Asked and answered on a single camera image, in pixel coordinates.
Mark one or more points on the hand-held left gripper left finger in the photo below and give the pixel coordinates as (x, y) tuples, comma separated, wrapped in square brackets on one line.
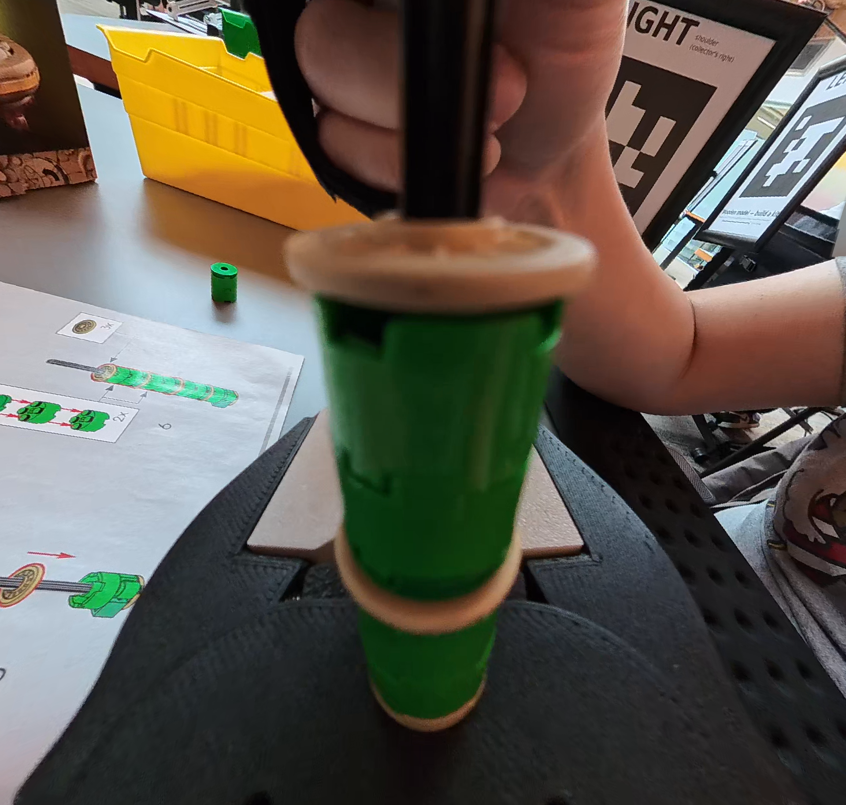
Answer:
[(291, 514)]

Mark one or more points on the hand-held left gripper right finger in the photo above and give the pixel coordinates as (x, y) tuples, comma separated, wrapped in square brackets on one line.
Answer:
[(548, 521)]

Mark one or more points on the toy bamboo stalk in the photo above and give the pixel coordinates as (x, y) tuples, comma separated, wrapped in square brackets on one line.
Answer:
[(429, 422)]

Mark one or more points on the person's right forearm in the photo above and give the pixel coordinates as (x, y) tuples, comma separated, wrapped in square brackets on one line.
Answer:
[(766, 342)]

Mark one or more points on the person's right hand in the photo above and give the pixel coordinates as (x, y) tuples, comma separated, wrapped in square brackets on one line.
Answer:
[(568, 124)]

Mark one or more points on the yellow plastic bin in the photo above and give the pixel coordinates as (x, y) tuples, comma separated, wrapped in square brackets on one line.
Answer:
[(198, 131)]

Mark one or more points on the green plastic bin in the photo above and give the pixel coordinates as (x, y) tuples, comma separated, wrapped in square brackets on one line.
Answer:
[(236, 32)]

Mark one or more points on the small green cylinder brick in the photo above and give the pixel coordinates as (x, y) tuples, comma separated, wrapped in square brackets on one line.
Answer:
[(224, 283)]

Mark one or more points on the building instruction booklet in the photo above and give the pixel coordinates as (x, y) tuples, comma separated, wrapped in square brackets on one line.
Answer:
[(99, 475)]

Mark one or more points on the person's grey trousers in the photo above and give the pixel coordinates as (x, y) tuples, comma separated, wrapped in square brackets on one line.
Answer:
[(753, 554)]

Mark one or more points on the black toy set box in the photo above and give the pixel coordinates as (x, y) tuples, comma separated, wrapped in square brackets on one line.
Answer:
[(39, 58)]

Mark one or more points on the framed marker sign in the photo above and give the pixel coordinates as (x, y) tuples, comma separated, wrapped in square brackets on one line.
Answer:
[(793, 157), (687, 91)]

